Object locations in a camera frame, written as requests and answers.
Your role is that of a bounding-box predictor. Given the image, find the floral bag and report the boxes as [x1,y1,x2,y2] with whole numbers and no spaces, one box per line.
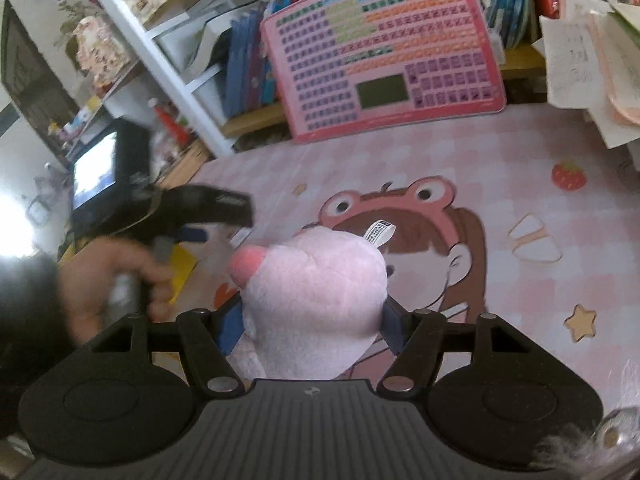
[70,15,132,88]

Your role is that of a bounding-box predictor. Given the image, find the stack of papers and books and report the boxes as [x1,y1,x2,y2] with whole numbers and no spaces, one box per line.
[532,0,640,148]

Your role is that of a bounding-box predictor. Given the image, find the white shelf unit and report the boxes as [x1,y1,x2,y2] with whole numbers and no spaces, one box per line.
[75,0,546,158]

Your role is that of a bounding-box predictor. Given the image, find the pink learning tablet toy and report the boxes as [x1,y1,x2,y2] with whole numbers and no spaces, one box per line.
[260,0,507,145]

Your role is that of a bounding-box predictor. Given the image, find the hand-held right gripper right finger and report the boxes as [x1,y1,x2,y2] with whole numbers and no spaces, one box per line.
[376,299,538,395]

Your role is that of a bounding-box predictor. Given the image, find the grey furry cuff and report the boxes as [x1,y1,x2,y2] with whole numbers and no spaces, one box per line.
[532,360,640,480]

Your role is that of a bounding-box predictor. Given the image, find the row of thin leaning books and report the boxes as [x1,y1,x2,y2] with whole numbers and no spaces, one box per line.
[470,0,538,51]

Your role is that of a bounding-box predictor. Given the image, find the pink plush pig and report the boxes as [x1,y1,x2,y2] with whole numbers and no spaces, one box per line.
[227,219,396,381]

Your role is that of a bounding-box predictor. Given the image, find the pink printed tablecloth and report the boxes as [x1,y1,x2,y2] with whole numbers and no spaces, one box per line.
[170,102,640,411]

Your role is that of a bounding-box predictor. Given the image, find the person's left hand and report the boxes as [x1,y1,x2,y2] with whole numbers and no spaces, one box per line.
[57,237,176,346]

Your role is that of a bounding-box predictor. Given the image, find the red bottle with white cap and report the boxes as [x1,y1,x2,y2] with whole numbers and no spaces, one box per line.
[148,99,193,147]

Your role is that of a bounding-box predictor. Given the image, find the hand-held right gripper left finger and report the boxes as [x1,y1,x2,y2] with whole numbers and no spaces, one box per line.
[85,292,247,395]

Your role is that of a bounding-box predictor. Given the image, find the row of blue books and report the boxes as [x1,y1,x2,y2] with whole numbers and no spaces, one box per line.
[220,0,301,121]

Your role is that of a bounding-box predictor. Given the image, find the yellow cardboard box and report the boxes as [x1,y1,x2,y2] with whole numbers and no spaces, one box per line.
[57,240,198,306]

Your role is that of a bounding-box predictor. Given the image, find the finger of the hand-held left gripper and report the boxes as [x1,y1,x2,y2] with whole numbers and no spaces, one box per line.
[176,226,208,246]

